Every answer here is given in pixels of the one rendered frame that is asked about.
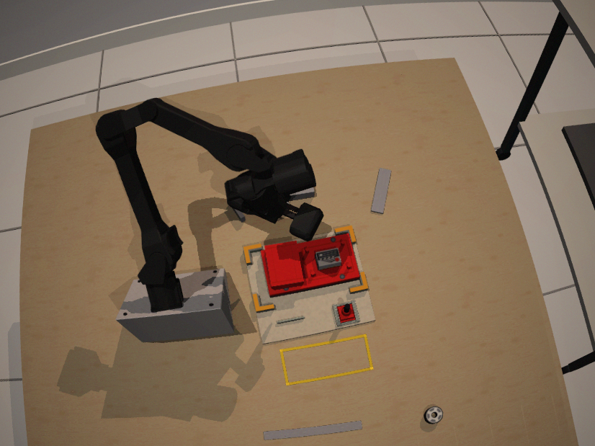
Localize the yellow rectangular outline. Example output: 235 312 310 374
279 334 374 386

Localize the small grey toy wheel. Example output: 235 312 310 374
424 406 443 424

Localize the grey flat bar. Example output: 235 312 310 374
264 421 362 440

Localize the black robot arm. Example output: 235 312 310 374
95 98 316 313

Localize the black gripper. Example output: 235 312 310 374
227 192 324 241

